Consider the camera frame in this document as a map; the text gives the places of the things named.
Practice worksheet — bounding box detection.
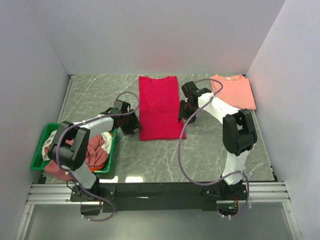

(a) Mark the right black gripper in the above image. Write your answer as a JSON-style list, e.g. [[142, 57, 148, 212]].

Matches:
[[177, 100, 198, 126]]

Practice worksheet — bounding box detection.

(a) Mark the magenta red t shirt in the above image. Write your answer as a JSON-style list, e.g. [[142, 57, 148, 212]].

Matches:
[[138, 76, 184, 141]]

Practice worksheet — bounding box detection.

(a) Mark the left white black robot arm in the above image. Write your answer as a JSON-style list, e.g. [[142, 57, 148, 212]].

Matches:
[[47, 99, 141, 201]]

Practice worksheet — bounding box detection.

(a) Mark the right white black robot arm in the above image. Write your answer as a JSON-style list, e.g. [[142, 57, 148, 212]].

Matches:
[[178, 81, 258, 200]]

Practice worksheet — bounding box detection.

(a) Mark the white crumpled shirt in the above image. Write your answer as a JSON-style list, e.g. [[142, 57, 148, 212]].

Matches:
[[41, 130, 114, 161]]

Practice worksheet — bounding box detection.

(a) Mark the dusty pink crumpled shirt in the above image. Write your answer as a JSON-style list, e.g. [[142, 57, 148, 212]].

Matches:
[[41, 130, 114, 182]]

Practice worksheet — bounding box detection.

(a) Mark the folded salmon pink t shirt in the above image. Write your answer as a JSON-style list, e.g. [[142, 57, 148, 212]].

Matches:
[[211, 74, 256, 111]]

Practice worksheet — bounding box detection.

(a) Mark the orange garment in basket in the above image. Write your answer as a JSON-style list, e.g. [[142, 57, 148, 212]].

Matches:
[[89, 164, 105, 173]]

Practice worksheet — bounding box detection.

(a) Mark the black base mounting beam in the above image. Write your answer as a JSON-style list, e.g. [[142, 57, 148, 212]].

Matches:
[[70, 181, 248, 216]]

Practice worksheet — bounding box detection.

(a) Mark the green plastic laundry basket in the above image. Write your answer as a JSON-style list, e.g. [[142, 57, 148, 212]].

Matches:
[[30, 123, 117, 174]]

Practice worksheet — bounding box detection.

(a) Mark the aluminium extrusion rail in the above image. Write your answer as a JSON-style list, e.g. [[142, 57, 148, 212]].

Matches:
[[26, 182, 291, 205]]

